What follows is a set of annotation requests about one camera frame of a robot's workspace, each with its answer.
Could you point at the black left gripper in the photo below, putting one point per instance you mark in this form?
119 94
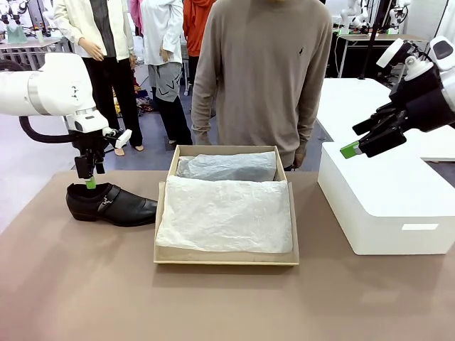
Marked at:
89 142

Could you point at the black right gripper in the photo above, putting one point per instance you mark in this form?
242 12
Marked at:
424 101

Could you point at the black leather buckle shoe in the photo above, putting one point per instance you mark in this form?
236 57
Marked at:
117 209

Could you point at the white tissue paper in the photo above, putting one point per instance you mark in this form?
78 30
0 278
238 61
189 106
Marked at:
227 216

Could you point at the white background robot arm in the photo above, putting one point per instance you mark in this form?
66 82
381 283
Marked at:
398 16
350 16

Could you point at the person's right forearm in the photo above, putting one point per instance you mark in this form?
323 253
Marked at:
202 103

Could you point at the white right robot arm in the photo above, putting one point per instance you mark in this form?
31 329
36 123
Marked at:
446 49

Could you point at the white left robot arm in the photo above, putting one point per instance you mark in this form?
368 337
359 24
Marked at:
53 85

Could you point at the person's left forearm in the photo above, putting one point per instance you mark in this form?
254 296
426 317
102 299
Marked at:
313 120

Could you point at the white plastic box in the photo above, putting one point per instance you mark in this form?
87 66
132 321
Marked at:
377 199

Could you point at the brown cardboard shoe box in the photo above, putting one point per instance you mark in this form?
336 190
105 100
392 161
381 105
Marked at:
227 258

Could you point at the person's left hand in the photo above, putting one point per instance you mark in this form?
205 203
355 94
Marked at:
300 160

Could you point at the person's right hand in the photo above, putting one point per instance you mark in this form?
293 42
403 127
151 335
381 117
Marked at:
203 139

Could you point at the white side table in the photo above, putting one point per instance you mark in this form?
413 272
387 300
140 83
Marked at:
355 103

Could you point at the grey-blue floor mat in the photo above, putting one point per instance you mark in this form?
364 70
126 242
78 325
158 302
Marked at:
153 131

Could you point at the colourful patterned fabric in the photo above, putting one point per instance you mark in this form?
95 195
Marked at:
144 103

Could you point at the black-framed background table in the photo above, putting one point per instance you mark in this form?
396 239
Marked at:
355 42

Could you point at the black vertical pole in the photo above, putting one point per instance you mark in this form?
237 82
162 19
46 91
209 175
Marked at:
371 35

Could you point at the white label sticker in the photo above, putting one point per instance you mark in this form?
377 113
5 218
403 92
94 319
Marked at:
419 227

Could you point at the person in beige sweater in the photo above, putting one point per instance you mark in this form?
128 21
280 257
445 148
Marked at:
263 71

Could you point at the grey background work table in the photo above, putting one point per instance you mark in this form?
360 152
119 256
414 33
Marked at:
25 48

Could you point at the mannequin in white shirt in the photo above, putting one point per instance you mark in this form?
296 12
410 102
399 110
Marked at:
163 35

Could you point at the pink garment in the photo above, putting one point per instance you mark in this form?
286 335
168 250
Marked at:
136 16

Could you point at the mannequin in orange hoodie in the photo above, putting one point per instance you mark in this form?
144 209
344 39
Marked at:
197 28

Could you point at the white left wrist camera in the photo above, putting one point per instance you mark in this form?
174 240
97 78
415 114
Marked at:
123 138

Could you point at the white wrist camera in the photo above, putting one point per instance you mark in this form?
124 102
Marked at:
123 138
389 53

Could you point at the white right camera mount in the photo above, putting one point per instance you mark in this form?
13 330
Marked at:
416 69

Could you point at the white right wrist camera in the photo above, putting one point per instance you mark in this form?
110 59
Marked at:
389 53

